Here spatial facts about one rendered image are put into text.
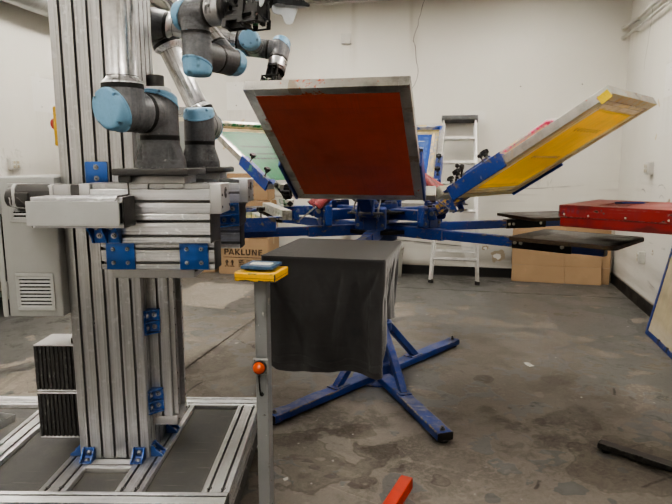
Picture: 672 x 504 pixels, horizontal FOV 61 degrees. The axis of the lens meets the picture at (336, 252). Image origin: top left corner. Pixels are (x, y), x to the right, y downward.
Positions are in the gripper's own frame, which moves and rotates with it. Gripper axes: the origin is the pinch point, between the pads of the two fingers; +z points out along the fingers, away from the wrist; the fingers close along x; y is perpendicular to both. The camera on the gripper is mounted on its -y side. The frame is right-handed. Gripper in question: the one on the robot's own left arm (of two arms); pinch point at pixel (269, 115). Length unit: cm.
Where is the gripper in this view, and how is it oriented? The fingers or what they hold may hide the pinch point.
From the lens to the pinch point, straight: 231.2
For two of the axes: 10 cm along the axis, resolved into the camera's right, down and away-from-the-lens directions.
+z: -1.2, 9.2, -3.8
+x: 9.7, 0.4, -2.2
